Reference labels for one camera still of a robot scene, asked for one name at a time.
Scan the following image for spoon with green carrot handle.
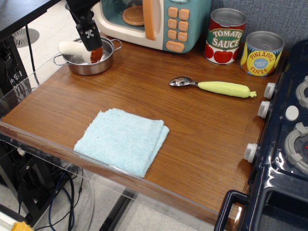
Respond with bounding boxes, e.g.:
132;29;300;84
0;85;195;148
169;77;257;98

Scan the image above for black desk left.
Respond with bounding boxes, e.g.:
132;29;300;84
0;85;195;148
0;0;60;41

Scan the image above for dark blue toy stove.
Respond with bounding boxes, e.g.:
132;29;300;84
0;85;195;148
215;40;308;231

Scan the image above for black cable under table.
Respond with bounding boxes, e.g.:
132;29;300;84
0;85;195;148
36;168;85;231

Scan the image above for tomato sauce can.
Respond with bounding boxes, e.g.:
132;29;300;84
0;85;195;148
204;8;247;64

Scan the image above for yellow object bottom left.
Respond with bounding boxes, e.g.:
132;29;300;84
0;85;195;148
11;221;33;231

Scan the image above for pineapple slices can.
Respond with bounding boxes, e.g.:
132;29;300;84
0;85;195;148
240;31;285;77

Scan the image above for plush mushroom toy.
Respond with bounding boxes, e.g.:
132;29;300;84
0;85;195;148
58;41;103;64

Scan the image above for small steel pot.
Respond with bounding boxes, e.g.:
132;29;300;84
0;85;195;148
53;37;123;76

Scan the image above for blue cable under table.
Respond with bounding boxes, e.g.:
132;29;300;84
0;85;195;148
48;168;75;231

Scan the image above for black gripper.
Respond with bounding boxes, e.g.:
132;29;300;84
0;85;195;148
66;0;102;51

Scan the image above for toy microwave teal and cream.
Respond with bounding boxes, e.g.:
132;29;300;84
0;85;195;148
92;0;211;53

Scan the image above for light blue cloth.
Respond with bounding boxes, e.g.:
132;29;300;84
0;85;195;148
74;108;169;178

